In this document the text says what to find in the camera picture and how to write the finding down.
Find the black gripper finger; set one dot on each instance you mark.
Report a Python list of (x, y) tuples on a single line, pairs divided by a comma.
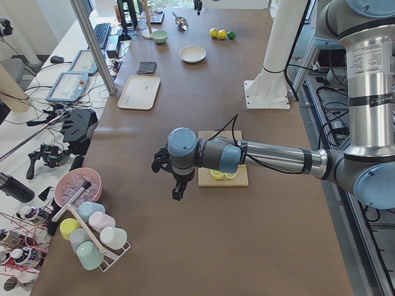
[(177, 192)]

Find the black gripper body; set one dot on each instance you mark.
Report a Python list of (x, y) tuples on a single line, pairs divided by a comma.
[(179, 180)]

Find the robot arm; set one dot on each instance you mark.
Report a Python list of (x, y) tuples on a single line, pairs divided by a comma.
[(355, 148)]

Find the cream rabbit tray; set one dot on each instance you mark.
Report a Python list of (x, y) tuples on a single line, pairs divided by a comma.
[(139, 92)]

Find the wooden cutting board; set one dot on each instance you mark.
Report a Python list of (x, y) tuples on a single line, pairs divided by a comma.
[(204, 177)]

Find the lemon slice near board edge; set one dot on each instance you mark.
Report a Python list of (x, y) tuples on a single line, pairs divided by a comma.
[(217, 175)]

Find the metal muddler tool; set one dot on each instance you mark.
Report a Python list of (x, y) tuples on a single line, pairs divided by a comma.
[(86, 185)]

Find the pink cup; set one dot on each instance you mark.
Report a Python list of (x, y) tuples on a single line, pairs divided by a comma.
[(99, 220)]

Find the light blue cup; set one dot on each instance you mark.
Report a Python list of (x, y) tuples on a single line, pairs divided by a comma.
[(86, 209)]

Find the grey folded cloth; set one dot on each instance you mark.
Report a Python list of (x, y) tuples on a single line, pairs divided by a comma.
[(146, 67)]

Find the mint green cup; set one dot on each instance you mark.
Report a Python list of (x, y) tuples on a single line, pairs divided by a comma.
[(89, 255)]

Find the grey blue cup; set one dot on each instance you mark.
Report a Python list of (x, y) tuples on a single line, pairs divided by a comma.
[(77, 237)]

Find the cream round plate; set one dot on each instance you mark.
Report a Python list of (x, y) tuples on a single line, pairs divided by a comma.
[(192, 54)]

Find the yellow cup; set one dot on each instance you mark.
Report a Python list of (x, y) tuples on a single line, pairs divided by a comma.
[(67, 226)]

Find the near teach pendant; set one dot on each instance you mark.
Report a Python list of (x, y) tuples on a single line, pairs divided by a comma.
[(69, 87)]

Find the teach pendant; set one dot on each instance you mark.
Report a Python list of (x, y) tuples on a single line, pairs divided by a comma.
[(84, 62), (69, 87)]

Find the green bowl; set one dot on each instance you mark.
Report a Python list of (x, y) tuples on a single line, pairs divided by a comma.
[(159, 36)]

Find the far teach pendant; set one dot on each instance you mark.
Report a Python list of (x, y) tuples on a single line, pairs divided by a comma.
[(84, 62)]

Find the wooden cup stand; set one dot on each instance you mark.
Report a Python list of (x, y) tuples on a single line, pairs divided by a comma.
[(146, 33)]

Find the yellow lemon outer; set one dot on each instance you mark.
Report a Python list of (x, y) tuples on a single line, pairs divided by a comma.
[(213, 33)]

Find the yellow lemon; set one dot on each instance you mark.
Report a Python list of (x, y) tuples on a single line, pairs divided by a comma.
[(213, 33), (222, 34)]

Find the metal scoop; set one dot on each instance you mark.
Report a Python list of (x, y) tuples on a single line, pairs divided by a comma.
[(181, 22)]

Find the yellow lemon middle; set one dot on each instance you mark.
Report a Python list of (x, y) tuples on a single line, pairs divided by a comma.
[(222, 34)]

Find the green lime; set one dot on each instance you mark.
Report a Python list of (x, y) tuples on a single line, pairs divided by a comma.
[(231, 35)]

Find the black keyboard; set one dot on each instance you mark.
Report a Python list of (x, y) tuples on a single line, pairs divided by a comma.
[(101, 32)]

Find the black thermos bottle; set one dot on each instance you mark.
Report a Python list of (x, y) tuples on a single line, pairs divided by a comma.
[(14, 188)]

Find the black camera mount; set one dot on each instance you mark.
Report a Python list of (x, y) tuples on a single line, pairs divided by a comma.
[(78, 128)]

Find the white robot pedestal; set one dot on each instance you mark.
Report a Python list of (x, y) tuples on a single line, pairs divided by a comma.
[(269, 90)]

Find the aluminium frame post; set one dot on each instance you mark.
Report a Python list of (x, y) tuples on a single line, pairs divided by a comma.
[(90, 37)]

